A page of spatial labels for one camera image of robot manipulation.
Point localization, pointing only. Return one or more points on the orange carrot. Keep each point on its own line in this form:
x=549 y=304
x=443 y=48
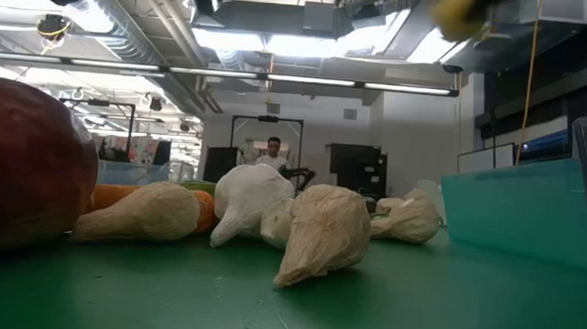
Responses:
x=111 y=196

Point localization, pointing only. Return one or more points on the long ceiling light bar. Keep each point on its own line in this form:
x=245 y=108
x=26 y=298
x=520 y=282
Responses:
x=307 y=80

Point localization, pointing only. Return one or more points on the small green vegetable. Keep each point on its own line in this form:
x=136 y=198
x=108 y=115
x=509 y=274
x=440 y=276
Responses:
x=378 y=215

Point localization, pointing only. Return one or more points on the black cabinet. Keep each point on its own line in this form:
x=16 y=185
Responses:
x=358 y=169

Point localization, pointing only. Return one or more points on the yellow lemon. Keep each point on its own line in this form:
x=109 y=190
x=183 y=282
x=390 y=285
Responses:
x=456 y=15

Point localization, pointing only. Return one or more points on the framed glass board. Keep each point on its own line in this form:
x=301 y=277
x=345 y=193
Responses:
x=485 y=158

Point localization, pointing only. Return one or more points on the beige garlic bulb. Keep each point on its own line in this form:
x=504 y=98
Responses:
x=157 y=213
x=325 y=230

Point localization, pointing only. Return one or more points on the person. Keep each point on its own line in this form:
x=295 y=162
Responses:
x=273 y=158

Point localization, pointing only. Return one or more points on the black upright panel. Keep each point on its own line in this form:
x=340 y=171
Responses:
x=219 y=163

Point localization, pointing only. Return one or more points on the clear plastic basket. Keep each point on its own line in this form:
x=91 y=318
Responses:
x=129 y=173

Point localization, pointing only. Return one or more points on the large white garlic bulb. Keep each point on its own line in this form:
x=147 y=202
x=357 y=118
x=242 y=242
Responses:
x=247 y=197

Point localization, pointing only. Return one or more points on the large red apple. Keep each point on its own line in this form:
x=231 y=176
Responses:
x=25 y=172

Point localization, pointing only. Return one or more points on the black background robot arm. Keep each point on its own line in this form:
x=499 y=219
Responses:
x=298 y=173

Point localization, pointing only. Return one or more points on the teal translucent plastic basket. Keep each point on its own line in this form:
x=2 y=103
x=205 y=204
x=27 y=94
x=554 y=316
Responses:
x=519 y=214

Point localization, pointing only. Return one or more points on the black ceiling camera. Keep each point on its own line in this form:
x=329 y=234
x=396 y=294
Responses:
x=451 y=68

